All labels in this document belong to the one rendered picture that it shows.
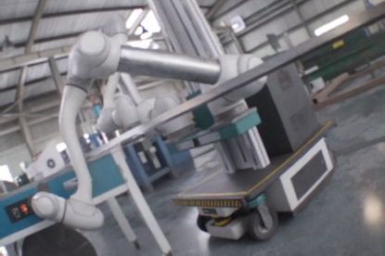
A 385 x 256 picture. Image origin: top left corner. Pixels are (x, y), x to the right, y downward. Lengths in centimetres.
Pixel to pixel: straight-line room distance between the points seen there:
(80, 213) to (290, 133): 112
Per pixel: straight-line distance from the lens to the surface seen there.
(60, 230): 168
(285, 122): 163
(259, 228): 149
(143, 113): 185
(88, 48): 97
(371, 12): 52
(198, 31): 163
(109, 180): 156
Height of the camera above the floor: 73
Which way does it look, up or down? 2 degrees up
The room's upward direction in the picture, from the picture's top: 24 degrees counter-clockwise
